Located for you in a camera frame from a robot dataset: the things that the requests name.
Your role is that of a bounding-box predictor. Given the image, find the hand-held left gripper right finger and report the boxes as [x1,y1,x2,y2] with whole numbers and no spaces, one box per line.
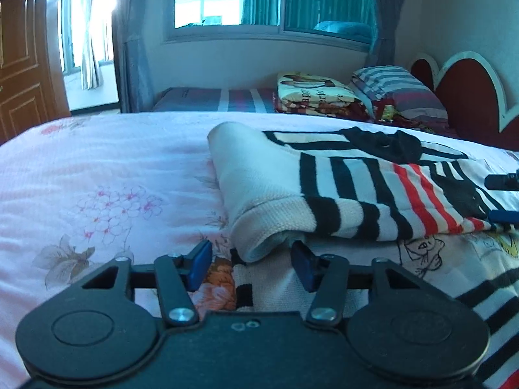
[290,241,427,328]

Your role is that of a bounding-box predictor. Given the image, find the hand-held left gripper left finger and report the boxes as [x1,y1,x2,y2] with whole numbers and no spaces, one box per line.
[81,239,214,327]

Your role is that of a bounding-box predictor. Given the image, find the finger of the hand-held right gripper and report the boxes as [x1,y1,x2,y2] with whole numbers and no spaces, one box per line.
[485,172,519,191]
[488,209,519,225]

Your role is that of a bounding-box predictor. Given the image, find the striped knit sweater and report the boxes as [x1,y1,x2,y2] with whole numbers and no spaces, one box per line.
[206,122,519,389]

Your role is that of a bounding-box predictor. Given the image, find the red heart-shaped headboard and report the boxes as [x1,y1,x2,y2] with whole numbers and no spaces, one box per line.
[407,51,519,151]

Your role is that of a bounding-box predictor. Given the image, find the pink floral bedsheet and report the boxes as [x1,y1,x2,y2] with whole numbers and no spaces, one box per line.
[0,112,519,389]

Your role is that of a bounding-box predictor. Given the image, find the striped pillow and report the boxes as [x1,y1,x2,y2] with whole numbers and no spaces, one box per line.
[349,65,449,121]

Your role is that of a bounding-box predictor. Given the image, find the purple striped bedsheet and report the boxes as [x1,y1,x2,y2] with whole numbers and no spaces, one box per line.
[152,87,280,114]

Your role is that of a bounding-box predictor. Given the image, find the folded printed blanket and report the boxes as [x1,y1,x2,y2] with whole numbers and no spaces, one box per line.
[274,72,376,121]

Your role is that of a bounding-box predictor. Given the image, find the grey curtain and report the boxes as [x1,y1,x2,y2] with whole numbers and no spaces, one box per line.
[111,0,155,114]
[368,0,411,69]

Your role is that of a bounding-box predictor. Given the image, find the white sheer curtain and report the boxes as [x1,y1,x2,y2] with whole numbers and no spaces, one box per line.
[78,0,107,90]

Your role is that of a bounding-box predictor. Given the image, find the wooden door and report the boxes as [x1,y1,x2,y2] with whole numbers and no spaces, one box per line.
[0,0,71,147]

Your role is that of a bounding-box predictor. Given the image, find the sliding glass window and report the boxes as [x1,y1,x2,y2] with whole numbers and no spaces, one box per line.
[161,0,382,53]

